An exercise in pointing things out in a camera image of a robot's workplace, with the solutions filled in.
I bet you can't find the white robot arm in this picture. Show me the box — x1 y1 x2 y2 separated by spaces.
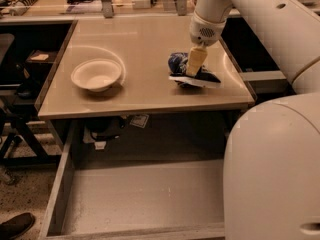
190 0 320 240

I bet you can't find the white paper bowl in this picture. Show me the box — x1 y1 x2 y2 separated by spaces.
71 59 122 92

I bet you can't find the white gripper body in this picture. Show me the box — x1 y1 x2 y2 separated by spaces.
189 13 223 47

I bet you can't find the grey drawer cabinet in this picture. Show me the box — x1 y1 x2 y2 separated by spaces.
34 14 258 152

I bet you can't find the dark shoe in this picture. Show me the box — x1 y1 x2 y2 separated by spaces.
0 212 35 240

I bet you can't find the open grey wooden drawer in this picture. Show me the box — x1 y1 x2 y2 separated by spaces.
39 125 225 240

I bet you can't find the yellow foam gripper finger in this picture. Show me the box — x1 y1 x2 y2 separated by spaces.
186 46 207 77

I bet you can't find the black desk frame left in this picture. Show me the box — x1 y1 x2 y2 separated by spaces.
0 33 63 167

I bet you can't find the blue chip bag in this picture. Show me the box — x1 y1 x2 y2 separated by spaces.
168 52 221 88

